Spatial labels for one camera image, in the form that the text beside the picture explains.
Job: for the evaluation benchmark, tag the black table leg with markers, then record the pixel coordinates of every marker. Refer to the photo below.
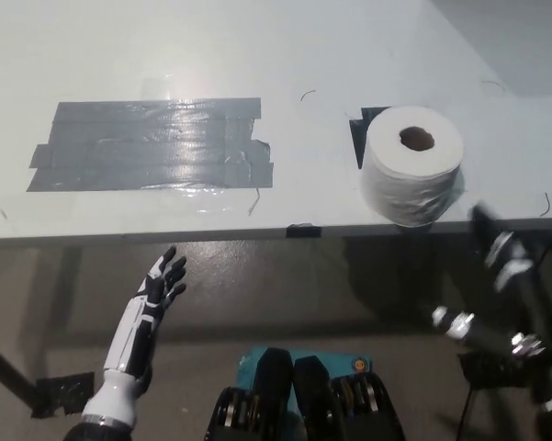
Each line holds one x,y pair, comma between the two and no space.
4,367

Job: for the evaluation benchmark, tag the grey duct tape patch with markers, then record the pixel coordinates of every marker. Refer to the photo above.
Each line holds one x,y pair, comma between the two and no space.
151,147

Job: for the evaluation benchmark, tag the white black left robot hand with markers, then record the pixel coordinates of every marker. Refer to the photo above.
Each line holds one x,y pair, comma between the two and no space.
128,331

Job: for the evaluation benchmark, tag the clear tape strip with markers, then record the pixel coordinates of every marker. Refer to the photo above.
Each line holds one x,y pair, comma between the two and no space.
119,202

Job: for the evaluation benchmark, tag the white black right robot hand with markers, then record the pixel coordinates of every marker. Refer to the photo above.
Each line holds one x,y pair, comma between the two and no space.
510,271

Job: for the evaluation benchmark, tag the black tape square patch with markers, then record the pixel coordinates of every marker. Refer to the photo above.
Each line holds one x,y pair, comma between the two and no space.
360,138

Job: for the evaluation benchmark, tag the white toilet paper roll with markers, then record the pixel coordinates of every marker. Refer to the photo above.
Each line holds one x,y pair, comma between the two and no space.
404,184

